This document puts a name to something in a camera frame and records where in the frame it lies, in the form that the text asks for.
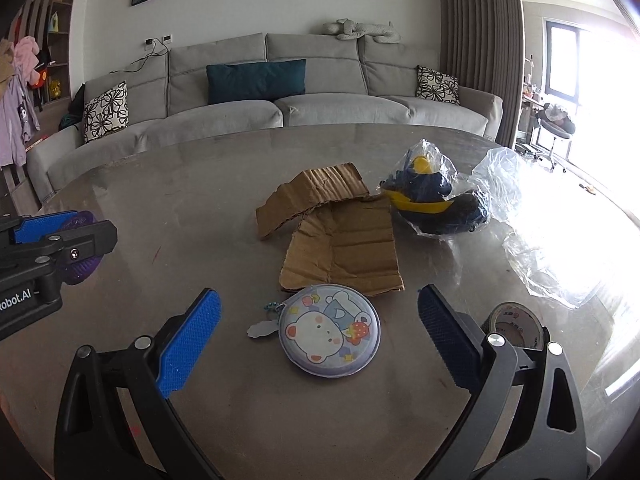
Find oval coffee table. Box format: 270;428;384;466
0;122;640;480

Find grey fabric sofa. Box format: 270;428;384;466
26;32;504;202

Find clear plastic bag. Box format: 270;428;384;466
474;147;617;309

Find purple hanging garment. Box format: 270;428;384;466
0;77;42;169

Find roll of tape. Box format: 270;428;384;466
484;301;547;352

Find glass balcony door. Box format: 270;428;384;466
542;17;592;112

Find grey plush toy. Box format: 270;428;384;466
321;18;401;44

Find pink hanging garment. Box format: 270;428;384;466
13;34;41;87

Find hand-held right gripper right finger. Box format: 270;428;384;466
417;283;590;480

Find purple round tin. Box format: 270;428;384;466
52;209;107;285

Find wooden wall shelf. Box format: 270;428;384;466
29;0;79;112

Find chair with clothes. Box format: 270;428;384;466
534;102;576;171

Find round bear print pouch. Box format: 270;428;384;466
247;283;382;379

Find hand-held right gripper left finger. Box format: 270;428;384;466
52;287;222;480

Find black charging cable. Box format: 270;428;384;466
122;39;171;74

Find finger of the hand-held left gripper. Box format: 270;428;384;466
0;211;81;247
22;219;119;281

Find blue yellow toy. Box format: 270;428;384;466
377;140;491;239

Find cardboard piece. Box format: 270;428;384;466
278;194;405;295
255;161;371;241

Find white rack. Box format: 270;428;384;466
517;57;544;156

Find grey curtain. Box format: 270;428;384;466
437;0;526;149

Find floral cushion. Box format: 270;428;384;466
414;64;461;106
82;81;130;145

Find teal cushion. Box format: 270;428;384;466
205;58;307;106

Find wooden cabinet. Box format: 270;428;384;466
0;164;42;217

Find dark teal clothes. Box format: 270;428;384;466
58;84;86;131

